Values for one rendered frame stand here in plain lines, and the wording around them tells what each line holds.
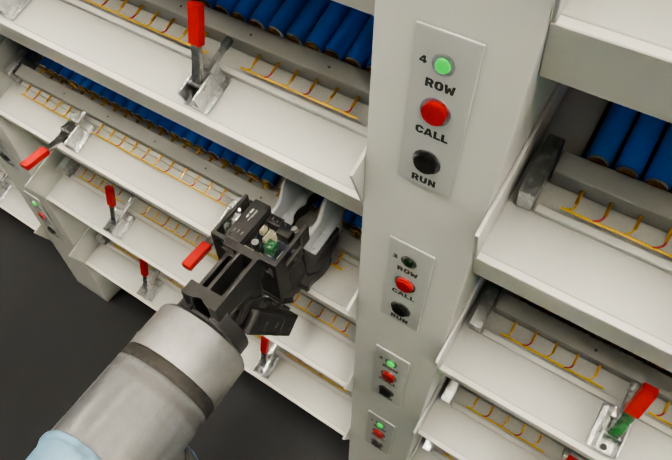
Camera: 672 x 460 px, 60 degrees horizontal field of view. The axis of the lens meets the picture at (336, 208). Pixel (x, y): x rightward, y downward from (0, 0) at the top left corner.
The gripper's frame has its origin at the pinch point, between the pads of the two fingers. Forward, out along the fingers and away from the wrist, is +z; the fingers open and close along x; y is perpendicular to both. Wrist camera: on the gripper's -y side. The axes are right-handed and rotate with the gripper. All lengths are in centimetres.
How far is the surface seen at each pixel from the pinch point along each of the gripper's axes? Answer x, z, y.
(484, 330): -20.5, -3.9, -4.0
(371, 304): -10.1, -8.4, -1.5
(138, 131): 26.6, -2.0, -1.8
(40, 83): 44.5, -1.9, -1.8
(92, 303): 55, -9, -60
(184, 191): 17.8, -4.7, -5.3
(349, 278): -5.7, -5.0, -5.2
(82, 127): 35.2, -4.0, -3.7
